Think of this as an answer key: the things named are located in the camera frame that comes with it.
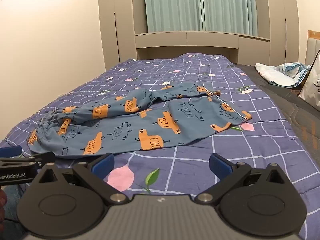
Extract wooden padded headboard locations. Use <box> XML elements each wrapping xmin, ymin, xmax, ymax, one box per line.
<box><xmin>305</xmin><ymin>29</ymin><xmax>320</xmax><ymax>65</ymax></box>

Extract white and blue cloth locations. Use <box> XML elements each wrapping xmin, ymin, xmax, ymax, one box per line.
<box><xmin>254</xmin><ymin>62</ymin><xmax>311</xmax><ymax>88</ymax></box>

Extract beige built-in wardrobe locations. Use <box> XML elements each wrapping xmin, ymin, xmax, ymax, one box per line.
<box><xmin>97</xmin><ymin>0</ymin><xmax>308</xmax><ymax>71</ymax></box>

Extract teal curtain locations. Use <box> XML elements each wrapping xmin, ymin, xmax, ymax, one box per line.
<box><xmin>201</xmin><ymin>0</ymin><xmax>258</xmax><ymax>36</ymax></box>
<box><xmin>144</xmin><ymin>0</ymin><xmax>204</xmax><ymax>33</ymax></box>

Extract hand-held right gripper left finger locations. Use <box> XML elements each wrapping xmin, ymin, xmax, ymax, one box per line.
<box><xmin>32</xmin><ymin>153</ymin><xmax>130</xmax><ymax>207</ymax></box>

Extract person's leg in blue jeans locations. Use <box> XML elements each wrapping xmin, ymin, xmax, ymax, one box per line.
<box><xmin>2</xmin><ymin>186</ymin><xmax>29</xmax><ymax>229</ymax></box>

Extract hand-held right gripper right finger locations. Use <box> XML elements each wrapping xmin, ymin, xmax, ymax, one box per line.
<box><xmin>196</xmin><ymin>153</ymin><xmax>292</xmax><ymax>207</ymax></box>

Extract purple checked flower blanket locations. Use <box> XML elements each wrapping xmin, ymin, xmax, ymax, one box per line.
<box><xmin>0</xmin><ymin>53</ymin><xmax>320</xmax><ymax>220</ymax></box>

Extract blue pants with orange cars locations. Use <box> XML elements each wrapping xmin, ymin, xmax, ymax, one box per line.
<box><xmin>26</xmin><ymin>82</ymin><xmax>252</xmax><ymax>159</ymax></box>

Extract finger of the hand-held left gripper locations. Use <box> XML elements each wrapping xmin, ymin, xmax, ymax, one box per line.
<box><xmin>0</xmin><ymin>146</ymin><xmax>22</xmax><ymax>158</ymax></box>
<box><xmin>0</xmin><ymin>152</ymin><xmax>56</xmax><ymax>172</ymax></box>

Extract white plastic bag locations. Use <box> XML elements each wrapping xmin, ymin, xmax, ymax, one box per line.
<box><xmin>297</xmin><ymin>50</ymin><xmax>320</xmax><ymax>105</ymax></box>

